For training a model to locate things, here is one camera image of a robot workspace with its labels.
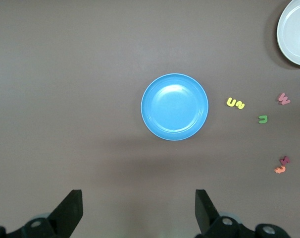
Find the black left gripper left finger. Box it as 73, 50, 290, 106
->
0, 189, 84, 238

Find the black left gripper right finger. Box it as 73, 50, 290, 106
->
195, 189, 293, 238

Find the blue round plate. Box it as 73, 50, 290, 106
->
140, 73, 209, 141

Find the pink foam letter w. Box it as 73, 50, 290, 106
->
277, 92, 292, 106

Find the cream round plate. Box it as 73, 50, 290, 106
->
276, 0, 300, 67

